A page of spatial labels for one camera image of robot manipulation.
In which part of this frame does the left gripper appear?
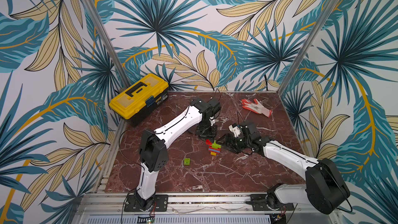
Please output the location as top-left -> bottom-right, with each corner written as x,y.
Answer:
195,119 -> 219,144

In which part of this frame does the long green lego brick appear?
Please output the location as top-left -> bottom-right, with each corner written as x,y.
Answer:
209,142 -> 221,149

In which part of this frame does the green square lego brick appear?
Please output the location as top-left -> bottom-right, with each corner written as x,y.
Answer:
183,158 -> 191,166

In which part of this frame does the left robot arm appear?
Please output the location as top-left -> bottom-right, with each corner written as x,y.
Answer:
136,98 -> 221,201

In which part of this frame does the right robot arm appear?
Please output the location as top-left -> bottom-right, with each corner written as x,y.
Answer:
220,121 -> 350,214

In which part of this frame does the red white work glove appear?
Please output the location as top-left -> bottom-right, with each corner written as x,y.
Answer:
241,99 -> 272,118

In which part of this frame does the yellow black toolbox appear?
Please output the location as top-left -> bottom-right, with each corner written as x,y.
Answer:
109,74 -> 169,127

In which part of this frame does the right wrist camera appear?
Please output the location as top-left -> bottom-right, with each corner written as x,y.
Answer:
229,123 -> 242,138

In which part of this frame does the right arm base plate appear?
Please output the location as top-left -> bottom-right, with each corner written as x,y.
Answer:
245,194 -> 294,212

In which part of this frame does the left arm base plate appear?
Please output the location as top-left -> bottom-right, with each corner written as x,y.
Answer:
123,195 -> 169,212

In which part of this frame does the aluminium front rail frame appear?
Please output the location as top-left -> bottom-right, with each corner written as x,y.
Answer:
72,192 -> 344,224

